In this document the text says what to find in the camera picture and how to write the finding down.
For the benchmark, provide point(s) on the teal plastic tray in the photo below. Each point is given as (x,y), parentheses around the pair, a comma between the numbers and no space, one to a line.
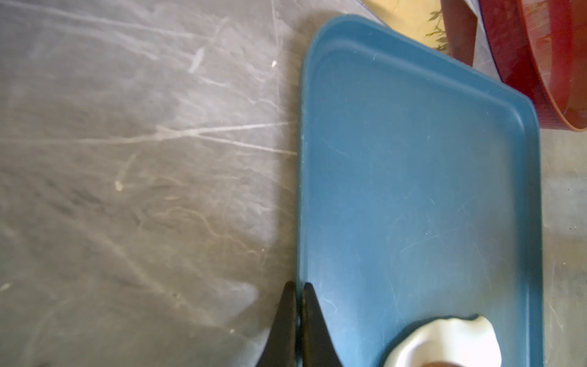
(419,194)

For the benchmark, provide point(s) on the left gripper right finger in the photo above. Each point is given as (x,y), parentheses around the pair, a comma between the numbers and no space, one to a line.
(317,348)

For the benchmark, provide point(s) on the wooden rolling pin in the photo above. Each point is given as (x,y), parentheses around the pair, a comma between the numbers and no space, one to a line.
(440,364)

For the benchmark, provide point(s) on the red round tray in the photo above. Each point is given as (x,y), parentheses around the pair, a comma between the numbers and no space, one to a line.
(539,49)

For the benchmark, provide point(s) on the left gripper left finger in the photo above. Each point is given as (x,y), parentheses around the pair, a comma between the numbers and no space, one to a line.
(280,348)

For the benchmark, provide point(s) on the white dough lump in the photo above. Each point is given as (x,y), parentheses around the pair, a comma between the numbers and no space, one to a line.
(463,342)

